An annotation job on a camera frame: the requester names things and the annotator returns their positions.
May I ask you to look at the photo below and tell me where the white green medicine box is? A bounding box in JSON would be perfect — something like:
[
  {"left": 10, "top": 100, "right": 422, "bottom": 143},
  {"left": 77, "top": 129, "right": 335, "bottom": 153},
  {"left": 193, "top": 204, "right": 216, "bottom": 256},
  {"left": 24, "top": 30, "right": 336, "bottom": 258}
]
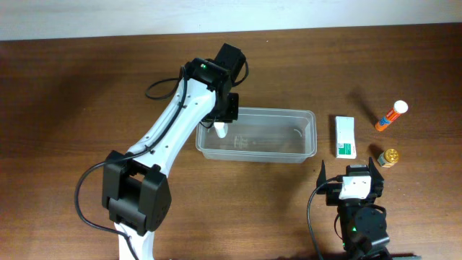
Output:
[{"left": 335, "top": 116, "right": 357, "bottom": 159}]

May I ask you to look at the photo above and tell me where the orange vitamin tube white cap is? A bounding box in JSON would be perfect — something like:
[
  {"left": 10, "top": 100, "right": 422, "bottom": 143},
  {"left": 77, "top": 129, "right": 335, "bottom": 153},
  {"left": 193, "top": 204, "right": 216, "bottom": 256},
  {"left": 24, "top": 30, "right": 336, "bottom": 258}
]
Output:
[{"left": 375, "top": 100, "right": 409, "bottom": 131}]

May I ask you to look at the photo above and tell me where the small gold lid jar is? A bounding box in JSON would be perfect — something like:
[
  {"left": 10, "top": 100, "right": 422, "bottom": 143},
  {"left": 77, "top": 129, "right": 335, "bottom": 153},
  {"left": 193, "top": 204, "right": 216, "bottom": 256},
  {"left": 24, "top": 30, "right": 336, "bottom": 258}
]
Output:
[{"left": 378, "top": 149, "right": 399, "bottom": 168}]

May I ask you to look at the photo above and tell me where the clear plastic container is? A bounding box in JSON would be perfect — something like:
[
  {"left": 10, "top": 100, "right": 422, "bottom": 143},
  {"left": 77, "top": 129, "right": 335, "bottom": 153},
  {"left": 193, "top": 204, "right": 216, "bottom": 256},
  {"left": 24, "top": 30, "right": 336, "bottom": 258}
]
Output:
[{"left": 196, "top": 107, "right": 317, "bottom": 163}]

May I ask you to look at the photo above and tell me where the clear white tube bottle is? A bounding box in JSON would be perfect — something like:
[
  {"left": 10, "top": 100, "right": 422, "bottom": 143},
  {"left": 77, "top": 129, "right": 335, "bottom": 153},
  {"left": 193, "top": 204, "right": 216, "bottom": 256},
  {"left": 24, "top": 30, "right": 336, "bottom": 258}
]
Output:
[{"left": 214, "top": 122, "right": 228, "bottom": 139}]

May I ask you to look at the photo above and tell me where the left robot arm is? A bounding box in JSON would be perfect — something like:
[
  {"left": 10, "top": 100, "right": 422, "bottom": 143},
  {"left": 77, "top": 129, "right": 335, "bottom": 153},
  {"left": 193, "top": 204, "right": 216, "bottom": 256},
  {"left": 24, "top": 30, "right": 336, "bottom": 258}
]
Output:
[{"left": 102, "top": 43, "right": 248, "bottom": 259}]

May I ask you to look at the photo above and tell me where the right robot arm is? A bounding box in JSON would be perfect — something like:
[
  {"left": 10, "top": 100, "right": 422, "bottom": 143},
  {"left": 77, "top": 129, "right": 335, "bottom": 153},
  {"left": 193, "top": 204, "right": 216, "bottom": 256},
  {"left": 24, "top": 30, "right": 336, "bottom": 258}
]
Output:
[{"left": 314, "top": 159, "right": 391, "bottom": 259}]

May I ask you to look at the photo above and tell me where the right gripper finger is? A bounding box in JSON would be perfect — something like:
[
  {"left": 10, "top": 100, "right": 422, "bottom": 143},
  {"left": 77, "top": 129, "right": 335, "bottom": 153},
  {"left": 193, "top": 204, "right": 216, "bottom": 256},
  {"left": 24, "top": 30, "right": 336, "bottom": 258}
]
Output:
[
  {"left": 368, "top": 157, "right": 384, "bottom": 182},
  {"left": 316, "top": 160, "right": 326, "bottom": 188}
]

